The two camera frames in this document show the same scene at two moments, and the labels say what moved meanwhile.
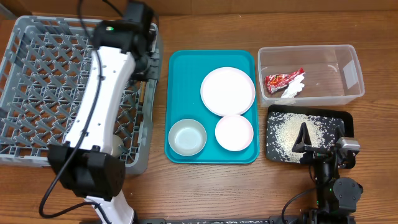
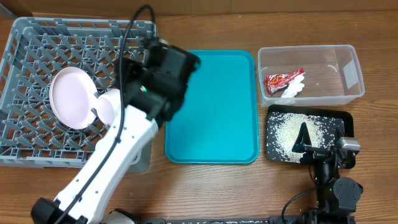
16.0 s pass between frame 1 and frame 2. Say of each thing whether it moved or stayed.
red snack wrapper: stayed
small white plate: moved
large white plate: moved
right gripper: stayed
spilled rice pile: stayed
